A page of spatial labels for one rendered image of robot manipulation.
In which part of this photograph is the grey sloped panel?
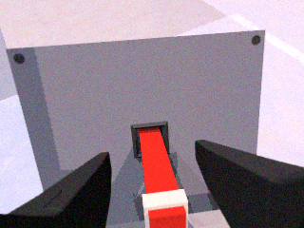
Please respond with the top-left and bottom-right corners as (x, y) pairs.
(6, 29), (265, 225)

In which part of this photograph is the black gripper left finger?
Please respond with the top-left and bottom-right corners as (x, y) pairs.
(0, 152), (112, 228)

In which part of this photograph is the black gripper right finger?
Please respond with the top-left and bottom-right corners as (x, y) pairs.
(195, 140), (304, 228)

